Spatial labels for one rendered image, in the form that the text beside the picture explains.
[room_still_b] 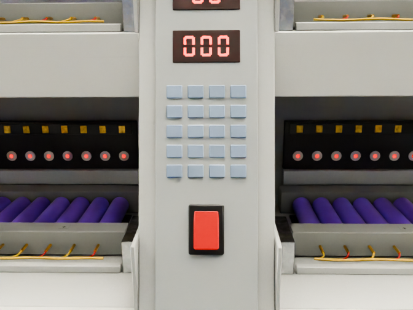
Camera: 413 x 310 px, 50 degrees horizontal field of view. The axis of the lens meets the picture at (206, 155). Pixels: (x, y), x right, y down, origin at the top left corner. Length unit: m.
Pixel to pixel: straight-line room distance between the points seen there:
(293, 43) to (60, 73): 0.17
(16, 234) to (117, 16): 0.20
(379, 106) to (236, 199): 0.28
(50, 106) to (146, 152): 0.25
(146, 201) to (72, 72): 0.11
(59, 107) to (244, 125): 0.29
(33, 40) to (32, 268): 0.18
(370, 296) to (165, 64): 0.22
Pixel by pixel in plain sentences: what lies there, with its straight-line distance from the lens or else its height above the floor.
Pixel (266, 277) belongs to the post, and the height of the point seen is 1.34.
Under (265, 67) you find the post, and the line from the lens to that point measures 0.31.
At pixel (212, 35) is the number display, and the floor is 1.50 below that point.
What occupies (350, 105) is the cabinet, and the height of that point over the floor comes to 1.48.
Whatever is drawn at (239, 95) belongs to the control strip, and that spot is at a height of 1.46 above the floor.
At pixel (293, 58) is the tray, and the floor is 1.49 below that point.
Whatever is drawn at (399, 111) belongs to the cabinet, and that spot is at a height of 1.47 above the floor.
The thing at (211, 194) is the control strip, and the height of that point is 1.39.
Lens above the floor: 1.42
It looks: 1 degrees up
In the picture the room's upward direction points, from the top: straight up
